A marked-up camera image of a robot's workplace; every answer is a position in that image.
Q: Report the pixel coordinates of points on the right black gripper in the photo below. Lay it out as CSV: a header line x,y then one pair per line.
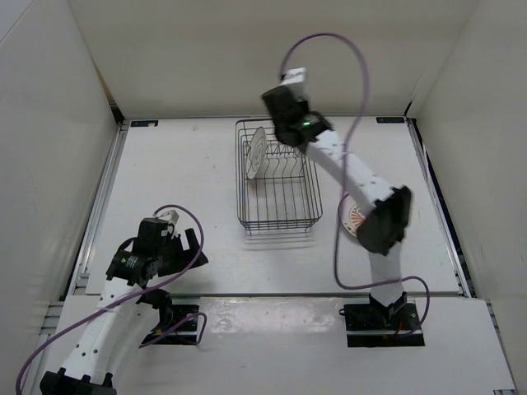
x,y
305,105

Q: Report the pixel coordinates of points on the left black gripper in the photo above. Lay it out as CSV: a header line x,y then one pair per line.
x,y
193,251

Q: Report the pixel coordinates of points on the white plate orange sunburst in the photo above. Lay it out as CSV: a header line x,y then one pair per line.
x,y
351,217

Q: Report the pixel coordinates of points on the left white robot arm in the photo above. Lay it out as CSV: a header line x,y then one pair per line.
x,y
133,310

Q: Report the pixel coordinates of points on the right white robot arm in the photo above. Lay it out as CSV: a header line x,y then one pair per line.
x,y
385,208

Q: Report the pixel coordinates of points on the white plate spiral pattern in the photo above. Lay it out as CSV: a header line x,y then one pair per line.
x,y
256,153

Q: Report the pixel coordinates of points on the right blue corner label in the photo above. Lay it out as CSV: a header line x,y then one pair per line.
x,y
386,120

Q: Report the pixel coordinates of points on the blue corner label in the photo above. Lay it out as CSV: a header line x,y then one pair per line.
x,y
386,120
144,123

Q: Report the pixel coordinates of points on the left blue corner label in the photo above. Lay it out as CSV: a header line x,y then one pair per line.
x,y
144,123

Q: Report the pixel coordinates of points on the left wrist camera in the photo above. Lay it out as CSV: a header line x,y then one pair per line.
x,y
170,215

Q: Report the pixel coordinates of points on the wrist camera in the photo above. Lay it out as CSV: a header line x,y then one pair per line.
x,y
294,80
170,215

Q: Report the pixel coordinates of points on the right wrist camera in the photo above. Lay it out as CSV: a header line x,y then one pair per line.
x,y
294,80

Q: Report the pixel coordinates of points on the wire dish rack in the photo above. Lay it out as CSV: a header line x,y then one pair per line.
x,y
284,197

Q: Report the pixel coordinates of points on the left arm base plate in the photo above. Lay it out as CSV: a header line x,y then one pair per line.
x,y
186,334

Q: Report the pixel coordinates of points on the left aluminium rail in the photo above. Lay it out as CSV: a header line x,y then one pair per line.
x,y
80,269

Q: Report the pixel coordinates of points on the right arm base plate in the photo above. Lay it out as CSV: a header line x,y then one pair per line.
x,y
365,330

